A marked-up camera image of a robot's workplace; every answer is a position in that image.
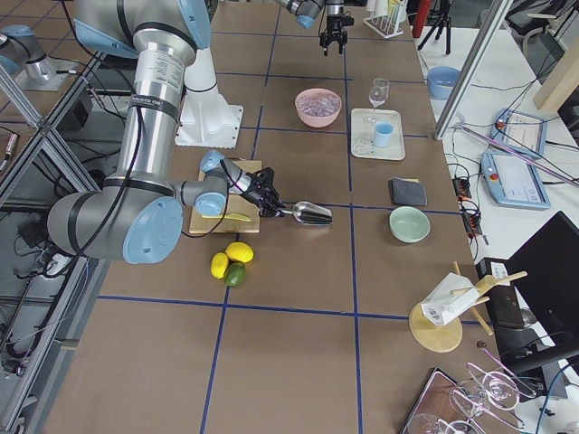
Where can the pink bowl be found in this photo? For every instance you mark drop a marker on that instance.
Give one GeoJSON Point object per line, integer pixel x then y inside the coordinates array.
{"type": "Point", "coordinates": [316, 122]}

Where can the yellow lemon front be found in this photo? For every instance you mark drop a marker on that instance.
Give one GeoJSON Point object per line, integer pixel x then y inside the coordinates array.
{"type": "Point", "coordinates": [239, 251]}

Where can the clear wine glass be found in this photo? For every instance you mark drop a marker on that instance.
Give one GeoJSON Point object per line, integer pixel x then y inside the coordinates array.
{"type": "Point", "coordinates": [378, 95]}

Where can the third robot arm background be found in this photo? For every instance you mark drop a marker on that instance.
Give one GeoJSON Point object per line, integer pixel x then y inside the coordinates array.
{"type": "Point", "coordinates": [23, 57]}

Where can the upturned wine glasses rack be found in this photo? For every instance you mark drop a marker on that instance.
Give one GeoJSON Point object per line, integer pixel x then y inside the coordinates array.
{"type": "Point", "coordinates": [468, 406]}

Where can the yellow lemon rear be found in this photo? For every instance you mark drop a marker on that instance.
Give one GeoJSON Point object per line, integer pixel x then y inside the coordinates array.
{"type": "Point", "coordinates": [219, 265]}

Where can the green bowl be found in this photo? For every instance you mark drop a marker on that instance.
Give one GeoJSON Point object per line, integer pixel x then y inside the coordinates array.
{"type": "Point", "coordinates": [409, 224]}

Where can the blue basin bowl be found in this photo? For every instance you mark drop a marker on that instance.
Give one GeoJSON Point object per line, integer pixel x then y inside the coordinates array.
{"type": "Point", "coordinates": [441, 81]}

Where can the light blue cup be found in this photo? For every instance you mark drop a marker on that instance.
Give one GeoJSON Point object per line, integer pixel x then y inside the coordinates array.
{"type": "Point", "coordinates": [382, 133]}

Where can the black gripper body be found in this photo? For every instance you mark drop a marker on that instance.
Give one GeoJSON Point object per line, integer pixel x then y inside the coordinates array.
{"type": "Point", "coordinates": [333, 23]}
{"type": "Point", "coordinates": [260, 195]}

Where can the aluminium frame post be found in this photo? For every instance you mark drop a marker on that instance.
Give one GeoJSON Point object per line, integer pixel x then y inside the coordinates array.
{"type": "Point", "coordinates": [497, 13]}

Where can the black monitor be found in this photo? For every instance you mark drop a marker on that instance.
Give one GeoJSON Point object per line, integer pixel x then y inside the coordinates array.
{"type": "Point", "coordinates": [550, 289]}

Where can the white carton on stand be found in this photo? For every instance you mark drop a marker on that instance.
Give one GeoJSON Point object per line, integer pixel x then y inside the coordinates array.
{"type": "Point", "coordinates": [450, 298]}

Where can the green lime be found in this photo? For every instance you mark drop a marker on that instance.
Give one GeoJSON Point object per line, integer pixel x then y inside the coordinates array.
{"type": "Point", "coordinates": [235, 274]}

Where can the wooden cup stand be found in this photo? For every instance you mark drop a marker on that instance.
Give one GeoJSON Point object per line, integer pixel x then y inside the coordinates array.
{"type": "Point", "coordinates": [445, 338]}

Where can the yellow lemon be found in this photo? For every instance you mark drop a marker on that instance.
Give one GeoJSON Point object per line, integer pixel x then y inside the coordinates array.
{"type": "Point", "coordinates": [239, 251]}
{"type": "Point", "coordinates": [219, 265]}

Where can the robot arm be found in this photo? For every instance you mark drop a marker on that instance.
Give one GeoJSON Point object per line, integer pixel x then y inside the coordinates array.
{"type": "Point", "coordinates": [138, 214]}
{"type": "Point", "coordinates": [307, 11]}

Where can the clear ice cubes pile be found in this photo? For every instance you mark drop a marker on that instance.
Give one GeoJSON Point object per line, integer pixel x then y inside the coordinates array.
{"type": "Point", "coordinates": [319, 104]}

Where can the wooden cutting board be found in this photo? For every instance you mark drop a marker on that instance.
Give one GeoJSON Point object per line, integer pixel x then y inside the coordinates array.
{"type": "Point", "coordinates": [215, 199]}

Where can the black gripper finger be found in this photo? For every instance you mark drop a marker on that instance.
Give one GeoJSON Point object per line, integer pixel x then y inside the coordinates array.
{"type": "Point", "coordinates": [323, 42]}
{"type": "Point", "coordinates": [342, 41]}
{"type": "Point", "coordinates": [270, 212]}
{"type": "Point", "coordinates": [273, 200]}

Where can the grey yellow folded cloth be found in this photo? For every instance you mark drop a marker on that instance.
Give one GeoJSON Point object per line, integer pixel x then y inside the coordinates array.
{"type": "Point", "coordinates": [406, 192]}

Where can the blue teach pendant near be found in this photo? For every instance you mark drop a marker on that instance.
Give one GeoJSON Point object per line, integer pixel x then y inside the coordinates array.
{"type": "Point", "coordinates": [512, 182]}

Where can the yellow plastic knife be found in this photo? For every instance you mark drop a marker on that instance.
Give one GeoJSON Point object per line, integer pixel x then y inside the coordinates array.
{"type": "Point", "coordinates": [230, 216]}

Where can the blue teach pendant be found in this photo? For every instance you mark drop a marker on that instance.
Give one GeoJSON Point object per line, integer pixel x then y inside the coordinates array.
{"type": "Point", "coordinates": [512, 182]}
{"type": "Point", "coordinates": [524, 133]}

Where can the cream bear serving tray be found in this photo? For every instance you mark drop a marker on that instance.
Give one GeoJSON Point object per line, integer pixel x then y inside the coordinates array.
{"type": "Point", "coordinates": [366, 142]}

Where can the black camera tripod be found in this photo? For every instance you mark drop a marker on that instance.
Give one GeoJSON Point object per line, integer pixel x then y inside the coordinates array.
{"type": "Point", "coordinates": [442, 23]}

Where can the blue teach pendant far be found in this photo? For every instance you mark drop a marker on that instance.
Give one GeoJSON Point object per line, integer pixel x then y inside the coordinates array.
{"type": "Point", "coordinates": [524, 133]}

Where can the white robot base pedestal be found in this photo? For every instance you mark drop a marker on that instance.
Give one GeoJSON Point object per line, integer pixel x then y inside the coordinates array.
{"type": "Point", "coordinates": [207, 119]}

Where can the stainless steel ice scoop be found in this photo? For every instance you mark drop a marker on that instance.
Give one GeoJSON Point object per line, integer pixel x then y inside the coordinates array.
{"type": "Point", "coordinates": [308, 213]}

